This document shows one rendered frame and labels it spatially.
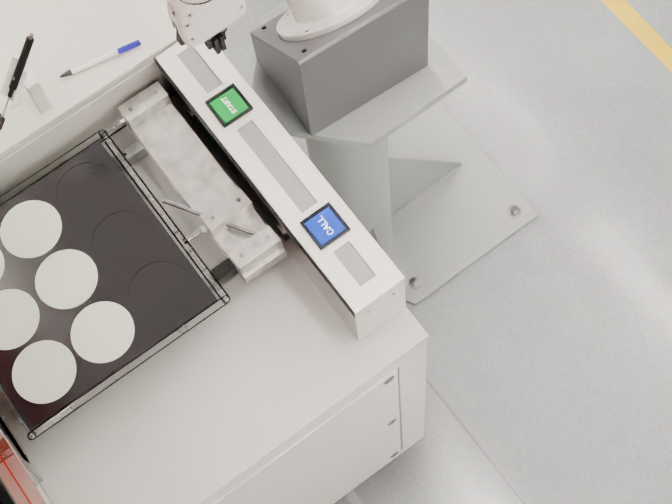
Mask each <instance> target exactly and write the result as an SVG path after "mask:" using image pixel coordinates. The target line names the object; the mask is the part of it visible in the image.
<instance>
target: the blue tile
mask: <svg viewBox="0 0 672 504"><path fill-rule="evenodd" d="M305 226H306V227H307V228H308V230H309V231H310V232H311V233H312V235H313V236H314V237H315V238H316V240H317V241H318V242H319V243H320V245H321V246H322V245H324V244H325V243H326V242H328V241H329V240H331V239H332V238H334V237H335V236H336V235H338V234H339V233H341V232H342V231H344V230H345V229H346V228H345V227H344V225H343V224H342V223H341V222H340V220H339V219H338V218H337V217H336V215H335V214H334V213H333V212H332V210H331V209H330V208H329V207H327V208H326V209H324V210H323V211H321V212H320V213H319V214H317V215H316V216H314V217H313V218H311V219H310V220H308V221H307V222H306V223H305Z"/></svg>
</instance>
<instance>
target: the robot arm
mask: <svg viewBox="0 0 672 504"><path fill-rule="evenodd" d="M286 2H287V4H288V6H289V8H290V9H289V10H288V11H287V12H286V13H285V14H284V15H283V16H282V17H281V18H280V20H279V21H278V24H277V26H276V31H277V33H278V35H279V37H280V38H281V39H283V40H285V41H303V40H307V39H312V38H315V37H318V36H321V35H324V34H327V33H329V32H332V31H334V30H336V29H338V28H341V27H342V26H344V25H346V24H348V23H350V22H352V21H353V20H355V19H357V18H358V17H360V16H361V15H363V14H364V13H366V12H367V11H368V10H370V9H371V8H372V7H373V6H374V5H375V4H376V3H378V2H379V0H286ZM166 5H167V11H168V15H169V19H170V23H171V25H172V27H173V28H176V40H177V41H178V43H179V44H180V45H181V46H183V45H185V44H186V45H187V46H188V47H195V46H198V45H200V44H202V43H203V42H204V44H205V45H206V47H207V48H208V49H209V50H211V49H212V48H213V50H214V51H215V52H216V53H217V54H220V53H221V50H222V51H224V50H226V49H227V48H226V44H225V41H224V40H226V39H227V38H226V35H225V32H226V31H227V27H228V26H229V25H231V24H232V23H234V22H235V21H237V20H238V19H239V18H241V17H242V16H243V14H244V13H245V11H246V4H245V0H166Z"/></svg>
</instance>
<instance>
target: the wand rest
mask: <svg viewBox="0 0 672 504"><path fill-rule="evenodd" d="M18 59H19V57H18V56H15V55H13V56H12V59H11V62H10V65H9V68H8V71H7V74H6V77H5V80H4V83H3V86H2V89H1V92H0V94H2V95H4V96H7V95H8V92H9V89H10V88H9V85H10V82H11V79H12V75H13V73H14V71H15V68H16V65H17V62H18ZM29 66H30V64H29V63H27V62H26V64H25V67H24V70H23V72H22V75H21V78H20V81H19V84H18V87H17V89H16V90H14V93H13V96H12V98H10V100H11V101H12V104H11V107H10V108H11V109H14V108H15V106H19V105H20V102H21V101H20V100H19V99H18V97H19V95H20V92H21V89H22V86H24V87H25V89H26V91H27V92H28V94H29V95H30V97H31V99H32V100H33V102H34V103H35V105H36V106H37V107H38V109H39V110H40V112H41V113H42V114H44V113H45V112H47V111H48V110H50V109H51V108H53V107H52V105H51V103H50V101H49V100H48V98H47V96H46V95H45V93H44V91H43V90H42V88H41V86H40V84H39V83H38V81H37V80H36V78H35V77H34V76H33V74H32V73H31V72H30V70H28V69H29ZM7 97H8V96H7Z"/></svg>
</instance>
